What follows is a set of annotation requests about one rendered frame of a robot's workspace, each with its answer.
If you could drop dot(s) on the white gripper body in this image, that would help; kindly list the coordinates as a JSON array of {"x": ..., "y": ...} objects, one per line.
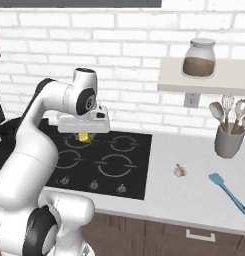
[{"x": 82, "y": 126}]

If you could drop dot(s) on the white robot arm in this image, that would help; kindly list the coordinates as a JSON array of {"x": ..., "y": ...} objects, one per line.
[{"x": 30, "y": 156}]

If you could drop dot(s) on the yellow lemon wedge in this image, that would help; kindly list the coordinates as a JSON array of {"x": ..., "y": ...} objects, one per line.
[{"x": 84, "y": 137}]

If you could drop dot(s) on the black pot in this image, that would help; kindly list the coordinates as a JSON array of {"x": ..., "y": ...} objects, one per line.
[{"x": 4, "y": 128}]

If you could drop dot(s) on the blue spatula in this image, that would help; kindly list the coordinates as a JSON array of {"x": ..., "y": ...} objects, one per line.
[{"x": 227, "y": 191}]

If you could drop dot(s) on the grey hob knob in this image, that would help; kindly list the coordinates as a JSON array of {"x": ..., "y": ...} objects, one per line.
[
  {"x": 93, "y": 184},
  {"x": 64, "y": 181},
  {"x": 120, "y": 188}
]

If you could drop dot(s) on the black hob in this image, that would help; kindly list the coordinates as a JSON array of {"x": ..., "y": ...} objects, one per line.
[{"x": 127, "y": 173}]

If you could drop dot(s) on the brown wooden cupboard door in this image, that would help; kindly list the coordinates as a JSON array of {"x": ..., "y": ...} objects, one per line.
[{"x": 117, "y": 236}]

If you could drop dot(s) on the dark range hood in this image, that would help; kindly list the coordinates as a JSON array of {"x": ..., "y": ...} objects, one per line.
[{"x": 77, "y": 3}]

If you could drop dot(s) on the glass jar with brown contents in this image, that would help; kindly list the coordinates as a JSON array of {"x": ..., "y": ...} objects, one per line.
[{"x": 199, "y": 61}]

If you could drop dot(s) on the grey solid spoon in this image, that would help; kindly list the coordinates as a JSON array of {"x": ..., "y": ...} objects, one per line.
[{"x": 216, "y": 111}]

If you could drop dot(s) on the brown wooden drawer front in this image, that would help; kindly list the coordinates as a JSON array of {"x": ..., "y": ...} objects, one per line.
[{"x": 167, "y": 241}]

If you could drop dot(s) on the grey utensil holder cup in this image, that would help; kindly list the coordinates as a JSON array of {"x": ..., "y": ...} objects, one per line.
[{"x": 228, "y": 143}]

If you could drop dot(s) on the metal whisk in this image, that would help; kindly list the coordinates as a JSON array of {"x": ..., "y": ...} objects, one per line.
[{"x": 227, "y": 103}]

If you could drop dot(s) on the grey slotted spoon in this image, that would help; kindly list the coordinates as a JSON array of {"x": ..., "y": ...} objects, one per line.
[{"x": 241, "y": 108}]

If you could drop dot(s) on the grey wall socket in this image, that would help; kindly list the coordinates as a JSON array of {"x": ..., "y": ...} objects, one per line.
[{"x": 192, "y": 100}]

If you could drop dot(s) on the beige wall shelf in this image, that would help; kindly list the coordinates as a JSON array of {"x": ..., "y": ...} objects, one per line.
[{"x": 227, "y": 80}]

